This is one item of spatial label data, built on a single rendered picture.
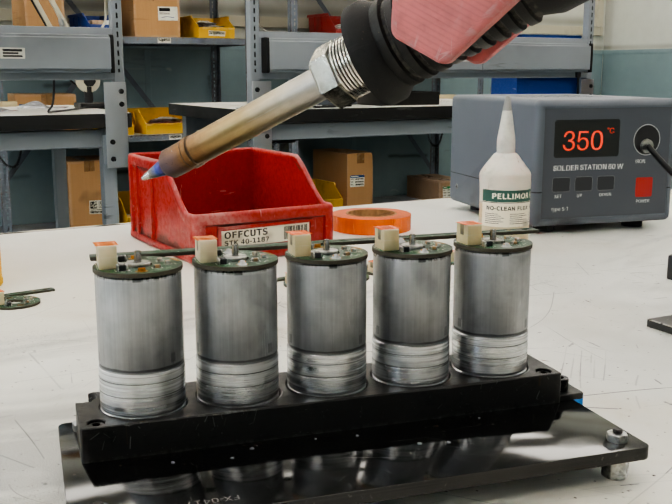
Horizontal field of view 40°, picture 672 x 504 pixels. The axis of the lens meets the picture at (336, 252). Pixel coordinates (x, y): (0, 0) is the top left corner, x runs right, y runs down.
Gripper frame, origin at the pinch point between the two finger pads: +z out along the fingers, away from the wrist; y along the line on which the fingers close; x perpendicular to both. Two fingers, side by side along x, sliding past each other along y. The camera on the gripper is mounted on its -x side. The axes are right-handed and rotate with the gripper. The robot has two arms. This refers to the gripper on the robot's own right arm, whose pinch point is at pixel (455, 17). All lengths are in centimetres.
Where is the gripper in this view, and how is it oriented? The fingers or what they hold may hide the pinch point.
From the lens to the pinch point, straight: 21.0
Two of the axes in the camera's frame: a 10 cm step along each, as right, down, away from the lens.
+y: -4.4, 1.7, -8.8
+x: 7.9, 5.3, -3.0
